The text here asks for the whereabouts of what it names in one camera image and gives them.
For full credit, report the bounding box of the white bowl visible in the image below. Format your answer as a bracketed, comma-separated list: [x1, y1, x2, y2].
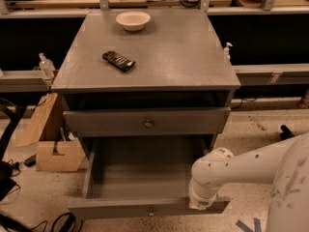
[116, 12, 151, 32]

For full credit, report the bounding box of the grey drawer cabinet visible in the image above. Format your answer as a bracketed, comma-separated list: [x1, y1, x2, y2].
[51, 9, 241, 179]

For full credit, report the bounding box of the clear sanitizer bottle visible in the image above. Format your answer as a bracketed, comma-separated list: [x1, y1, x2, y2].
[39, 53, 56, 78]

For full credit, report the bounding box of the blue tape cross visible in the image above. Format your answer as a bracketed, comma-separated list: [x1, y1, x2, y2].
[236, 217, 263, 232]

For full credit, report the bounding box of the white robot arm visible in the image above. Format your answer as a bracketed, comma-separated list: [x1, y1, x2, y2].
[188, 133, 309, 232]

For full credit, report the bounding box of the black snack bar packet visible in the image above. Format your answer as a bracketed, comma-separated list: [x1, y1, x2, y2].
[102, 51, 135, 73]

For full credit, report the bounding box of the black power strip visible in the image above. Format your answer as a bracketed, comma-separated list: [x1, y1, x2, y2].
[59, 214, 76, 232]

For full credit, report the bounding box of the black chair base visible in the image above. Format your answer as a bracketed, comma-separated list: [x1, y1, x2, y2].
[0, 98, 27, 202]

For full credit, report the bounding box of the grey top drawer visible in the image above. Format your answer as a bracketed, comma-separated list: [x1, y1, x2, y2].
[64, 107, 230, 137]

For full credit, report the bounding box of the black stand leg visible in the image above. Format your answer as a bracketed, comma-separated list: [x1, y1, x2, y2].
[280, 125, 295, 140]

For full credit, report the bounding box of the brown cardboard box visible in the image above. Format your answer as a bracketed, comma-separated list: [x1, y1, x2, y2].
[15, 93, 85, 172]

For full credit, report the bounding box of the white pump bottle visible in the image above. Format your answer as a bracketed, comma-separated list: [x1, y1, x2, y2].
[223, 43, 233, 60]

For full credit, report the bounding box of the grey drawer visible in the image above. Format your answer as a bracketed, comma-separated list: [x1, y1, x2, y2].
[64, 107, 230, 137]
[69, 135, 230, 219]

